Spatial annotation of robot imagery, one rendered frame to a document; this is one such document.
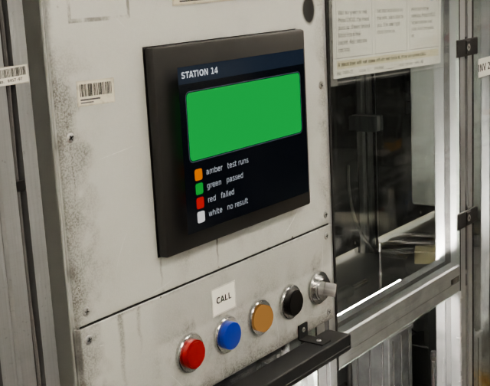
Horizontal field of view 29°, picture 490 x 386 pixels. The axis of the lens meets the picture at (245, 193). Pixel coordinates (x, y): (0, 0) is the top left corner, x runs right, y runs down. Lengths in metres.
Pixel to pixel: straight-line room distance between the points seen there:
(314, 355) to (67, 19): 0.49
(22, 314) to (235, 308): 0.29
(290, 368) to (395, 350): 0.71
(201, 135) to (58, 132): 0.16
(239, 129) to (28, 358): 0.31
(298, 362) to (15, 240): 0.40
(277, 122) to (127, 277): 0.25
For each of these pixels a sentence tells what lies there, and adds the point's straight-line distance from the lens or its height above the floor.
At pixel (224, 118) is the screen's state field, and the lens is 0.95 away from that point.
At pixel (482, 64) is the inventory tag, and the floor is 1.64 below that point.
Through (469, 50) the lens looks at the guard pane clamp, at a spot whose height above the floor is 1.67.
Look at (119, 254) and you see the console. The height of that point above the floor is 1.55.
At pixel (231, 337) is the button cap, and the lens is 1.02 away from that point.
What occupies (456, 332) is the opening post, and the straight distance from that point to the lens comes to 1.59.
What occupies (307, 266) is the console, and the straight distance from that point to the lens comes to 1.14.
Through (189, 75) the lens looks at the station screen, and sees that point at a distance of 0.91.
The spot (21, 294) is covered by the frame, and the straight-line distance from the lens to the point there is 0.83.
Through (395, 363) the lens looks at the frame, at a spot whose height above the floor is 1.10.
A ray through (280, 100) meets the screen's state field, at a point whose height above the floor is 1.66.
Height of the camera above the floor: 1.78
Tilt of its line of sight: 12 degrees down
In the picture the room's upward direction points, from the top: 3 degrees counter-clockwise
